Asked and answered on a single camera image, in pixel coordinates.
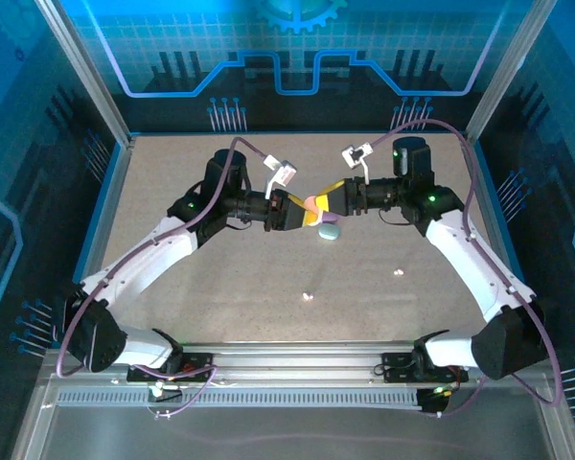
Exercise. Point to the mint green earbud charging case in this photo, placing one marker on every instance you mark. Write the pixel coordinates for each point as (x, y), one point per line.
(329, 233)

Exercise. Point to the pale pink earbud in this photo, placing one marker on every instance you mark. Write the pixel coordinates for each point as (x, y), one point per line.
(308, 297)
(398, 272)

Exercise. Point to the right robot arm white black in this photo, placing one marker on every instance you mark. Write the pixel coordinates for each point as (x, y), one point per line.
(479, 268)

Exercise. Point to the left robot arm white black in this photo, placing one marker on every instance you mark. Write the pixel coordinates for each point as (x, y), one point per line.
(139, 268)

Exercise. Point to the white connector block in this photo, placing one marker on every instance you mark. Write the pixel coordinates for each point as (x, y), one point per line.
(158, 389)

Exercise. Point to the black controller box with LEDs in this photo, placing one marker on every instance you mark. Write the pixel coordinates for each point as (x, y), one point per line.
(433, 405)

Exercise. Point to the grey sheet metal cover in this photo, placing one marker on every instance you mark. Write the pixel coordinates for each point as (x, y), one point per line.
(287, 436)

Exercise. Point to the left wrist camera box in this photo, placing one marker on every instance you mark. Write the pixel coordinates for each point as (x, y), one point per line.
(285, 172)

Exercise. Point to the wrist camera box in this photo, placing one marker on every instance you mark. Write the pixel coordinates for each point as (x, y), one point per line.
(285, 172)
(357, 153)

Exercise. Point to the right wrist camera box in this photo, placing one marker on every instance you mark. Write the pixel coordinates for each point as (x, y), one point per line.
(357, 153)

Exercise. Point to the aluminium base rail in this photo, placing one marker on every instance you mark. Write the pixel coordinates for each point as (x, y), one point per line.
(292, 364)

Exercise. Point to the aluminium frame post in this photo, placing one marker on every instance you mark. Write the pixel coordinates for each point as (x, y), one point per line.
(87, 72)
(507, 72)

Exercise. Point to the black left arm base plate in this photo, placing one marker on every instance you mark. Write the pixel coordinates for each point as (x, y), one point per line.
(196, 358)

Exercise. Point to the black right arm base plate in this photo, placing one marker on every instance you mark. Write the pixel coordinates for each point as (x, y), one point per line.
(402, 376)

